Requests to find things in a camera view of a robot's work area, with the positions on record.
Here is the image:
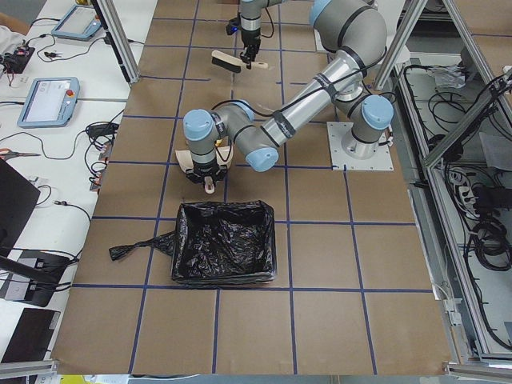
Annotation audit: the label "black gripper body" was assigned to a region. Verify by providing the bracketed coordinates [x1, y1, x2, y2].
[185, 162, 228, 185]
[240, 31, 261, 60]

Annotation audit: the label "beige plastic dustpan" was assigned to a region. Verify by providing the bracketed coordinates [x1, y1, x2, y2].
[175, 146, 233, 194]

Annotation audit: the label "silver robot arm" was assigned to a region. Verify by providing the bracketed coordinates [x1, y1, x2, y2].
[239, 0, 283, 69]
[176, 1, 394, 194]

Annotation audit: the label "black bag lined bin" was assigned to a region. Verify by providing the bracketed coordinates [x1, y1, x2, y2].
[109, 200, 277, 286]

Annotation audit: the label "black power adapter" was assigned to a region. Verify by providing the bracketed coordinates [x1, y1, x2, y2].
[86, 122, 119, 138]

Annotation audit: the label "near blue teach pendant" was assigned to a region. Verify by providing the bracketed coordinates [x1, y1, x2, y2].
[17, 77, 80, 128]

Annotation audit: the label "blue teach pendant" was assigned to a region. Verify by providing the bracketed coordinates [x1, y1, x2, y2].
[51, 5, 102, 41]
[17, 77, 80, 128]

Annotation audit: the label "far blue teach pendant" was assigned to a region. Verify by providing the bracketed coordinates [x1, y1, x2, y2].
[51, 5, 102, 41]

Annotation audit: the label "black monitor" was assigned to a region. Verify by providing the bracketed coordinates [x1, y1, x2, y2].
[1, 160, 71, 307]

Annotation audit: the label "bunch of keys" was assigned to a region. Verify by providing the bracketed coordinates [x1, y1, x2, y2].
[43, 51, 62, 60]

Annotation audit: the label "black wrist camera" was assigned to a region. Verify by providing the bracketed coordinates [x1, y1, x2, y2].
[226, 18, 241, 36]

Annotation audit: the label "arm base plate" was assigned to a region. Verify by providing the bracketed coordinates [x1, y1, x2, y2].
[327, 122, 394, 172]

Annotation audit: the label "aluminium frame post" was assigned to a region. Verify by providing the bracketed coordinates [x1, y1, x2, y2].
[91, 0, 140, 85]

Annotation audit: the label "orange handled scissors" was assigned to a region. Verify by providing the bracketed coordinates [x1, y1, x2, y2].
[0, 148, 40, 161]

